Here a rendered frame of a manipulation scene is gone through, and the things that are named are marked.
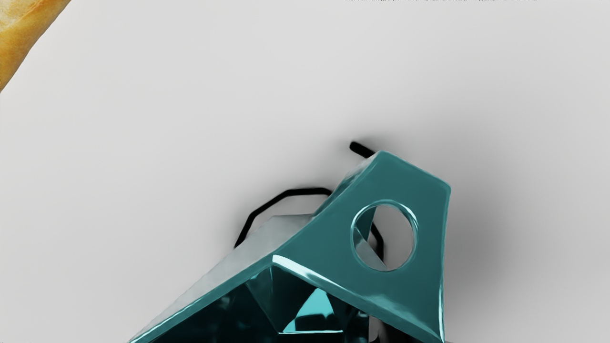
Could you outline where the teal faceted mug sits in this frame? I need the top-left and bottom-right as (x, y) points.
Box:
(128, 151), (452, 343)

